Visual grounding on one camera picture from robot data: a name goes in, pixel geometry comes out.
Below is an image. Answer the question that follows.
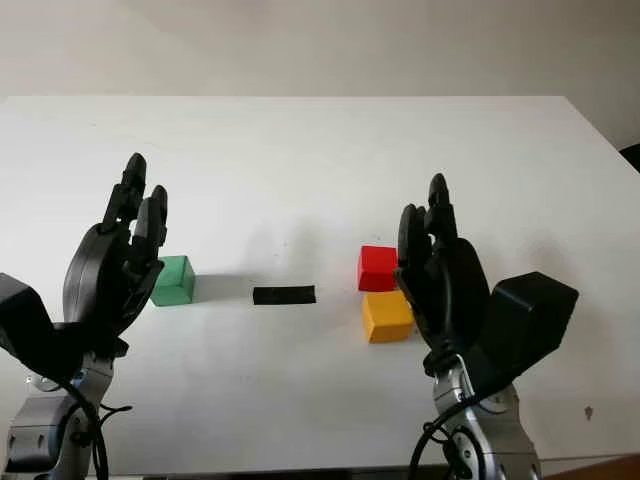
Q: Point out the green cube block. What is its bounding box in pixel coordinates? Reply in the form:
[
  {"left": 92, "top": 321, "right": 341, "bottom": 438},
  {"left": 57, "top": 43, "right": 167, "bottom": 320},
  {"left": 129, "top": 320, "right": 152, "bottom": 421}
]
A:
[{"left": 149, "top": 255, "right": 195, "bottom": 307}]

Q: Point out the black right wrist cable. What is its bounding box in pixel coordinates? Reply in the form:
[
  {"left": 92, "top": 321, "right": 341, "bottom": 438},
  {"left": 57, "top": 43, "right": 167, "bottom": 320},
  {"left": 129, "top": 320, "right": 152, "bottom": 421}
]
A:
[{"left": 409, "top": 394, "right": 501, "bottom": 480}]

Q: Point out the yellow cube block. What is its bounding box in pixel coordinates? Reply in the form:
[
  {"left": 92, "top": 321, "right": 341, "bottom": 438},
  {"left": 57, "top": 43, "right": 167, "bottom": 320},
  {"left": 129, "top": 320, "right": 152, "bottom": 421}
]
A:
[{"left": 361, "top": 291, "right": 416, "bottom": 345}]

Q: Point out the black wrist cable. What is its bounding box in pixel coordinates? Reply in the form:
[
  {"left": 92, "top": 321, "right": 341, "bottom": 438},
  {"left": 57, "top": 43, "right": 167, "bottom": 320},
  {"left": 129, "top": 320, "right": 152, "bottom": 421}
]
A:
[
  {"left": 409, "top": 394, "right": 501, "bottom": 480},
  {"left": 49, "top": 369, "right": 134, "bottom": 480}
]

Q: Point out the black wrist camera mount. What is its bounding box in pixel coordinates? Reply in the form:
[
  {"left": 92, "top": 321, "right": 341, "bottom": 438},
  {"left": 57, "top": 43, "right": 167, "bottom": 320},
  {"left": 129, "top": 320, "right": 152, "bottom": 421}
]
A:
[
  {"left": 0, "top": 272, "right": 126, "bottom": 381},
  {"left": 464, "top": 271, "right": 580, "bottom": 401}
]

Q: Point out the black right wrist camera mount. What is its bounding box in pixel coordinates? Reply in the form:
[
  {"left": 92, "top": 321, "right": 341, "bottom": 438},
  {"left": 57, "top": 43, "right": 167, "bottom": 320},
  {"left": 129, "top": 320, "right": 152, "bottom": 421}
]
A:
[{"left": 464, "top": 271, "right": 580, "bottom": 401}]

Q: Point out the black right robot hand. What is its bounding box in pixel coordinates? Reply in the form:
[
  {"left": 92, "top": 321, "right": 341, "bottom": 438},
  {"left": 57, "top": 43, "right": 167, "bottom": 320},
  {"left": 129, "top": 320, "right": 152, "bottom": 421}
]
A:
[{"left": 393, "top": 173, "right": 494, "bottom": 374}]

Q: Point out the red cube block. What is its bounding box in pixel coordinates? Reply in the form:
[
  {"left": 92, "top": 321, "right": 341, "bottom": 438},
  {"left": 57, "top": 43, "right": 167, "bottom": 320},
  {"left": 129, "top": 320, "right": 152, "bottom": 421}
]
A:
[{"left": 357, "top": 244, "right": 401, "bottom": 293}]

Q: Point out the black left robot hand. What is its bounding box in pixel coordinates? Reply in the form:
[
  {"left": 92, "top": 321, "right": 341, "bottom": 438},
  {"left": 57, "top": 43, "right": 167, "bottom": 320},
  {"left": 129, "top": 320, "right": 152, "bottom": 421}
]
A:
[{"left": 62, "top": 152, "right": 169, "bottom": 347}]

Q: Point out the black tape marker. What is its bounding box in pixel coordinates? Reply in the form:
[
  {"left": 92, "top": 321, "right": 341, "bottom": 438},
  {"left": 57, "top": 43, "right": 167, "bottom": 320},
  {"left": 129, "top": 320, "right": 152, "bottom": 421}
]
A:
[{"left": 252, "top": 285, "right": 318, "bottom": 306}]

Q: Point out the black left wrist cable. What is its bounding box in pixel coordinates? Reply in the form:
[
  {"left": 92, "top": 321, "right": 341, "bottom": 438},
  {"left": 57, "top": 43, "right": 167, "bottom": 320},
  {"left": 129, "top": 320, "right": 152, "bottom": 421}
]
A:
[{"left": 49, "top": 369, "right": 134, "bottom": 480}]

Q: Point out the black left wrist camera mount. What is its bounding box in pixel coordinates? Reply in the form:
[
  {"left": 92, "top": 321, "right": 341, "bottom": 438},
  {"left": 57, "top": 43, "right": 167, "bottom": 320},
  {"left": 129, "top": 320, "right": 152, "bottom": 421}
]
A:
[{"left": 0, "top": 272, "right": 126, "bottom": 381}]

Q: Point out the dark object beside table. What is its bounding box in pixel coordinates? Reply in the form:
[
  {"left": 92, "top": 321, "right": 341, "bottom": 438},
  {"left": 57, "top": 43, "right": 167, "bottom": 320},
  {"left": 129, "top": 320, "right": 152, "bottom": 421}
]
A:
[{"left": 618, "top": 144, "right": 640, "bottom": 176}]

